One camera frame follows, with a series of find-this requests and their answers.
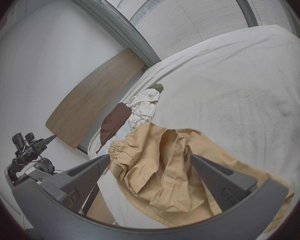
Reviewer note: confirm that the brown garment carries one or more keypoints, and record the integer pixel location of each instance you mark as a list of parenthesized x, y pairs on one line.
[(115, 124)]

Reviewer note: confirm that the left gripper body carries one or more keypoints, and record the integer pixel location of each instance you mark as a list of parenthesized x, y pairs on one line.
[(36, 147)]

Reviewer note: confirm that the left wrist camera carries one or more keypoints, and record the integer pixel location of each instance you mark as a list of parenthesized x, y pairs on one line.
[(30, 136)]

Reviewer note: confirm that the green garment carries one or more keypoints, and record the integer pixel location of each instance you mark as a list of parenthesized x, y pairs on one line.
[(158, 87)]

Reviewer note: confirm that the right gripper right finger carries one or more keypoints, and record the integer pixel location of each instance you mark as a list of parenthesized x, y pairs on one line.
[(225, 186)]

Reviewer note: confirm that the bed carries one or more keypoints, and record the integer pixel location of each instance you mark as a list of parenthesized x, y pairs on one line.
[(227, 96)]

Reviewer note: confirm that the tan shorts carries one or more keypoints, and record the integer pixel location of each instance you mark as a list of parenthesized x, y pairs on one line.
[(165, 164)]

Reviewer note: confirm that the window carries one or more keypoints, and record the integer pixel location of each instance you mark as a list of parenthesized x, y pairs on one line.
[(190, 11)]

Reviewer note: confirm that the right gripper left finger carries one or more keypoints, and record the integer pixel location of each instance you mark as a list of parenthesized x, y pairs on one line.
[(75, 184)]

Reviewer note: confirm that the cream garment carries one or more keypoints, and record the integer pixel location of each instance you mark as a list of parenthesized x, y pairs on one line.
[(145, 109)]

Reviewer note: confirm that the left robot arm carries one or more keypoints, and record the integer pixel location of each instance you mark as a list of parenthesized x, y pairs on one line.
[(43, 167)]

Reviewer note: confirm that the blue-green curtain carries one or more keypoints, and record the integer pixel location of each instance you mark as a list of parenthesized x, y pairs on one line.
[(130, 34)]

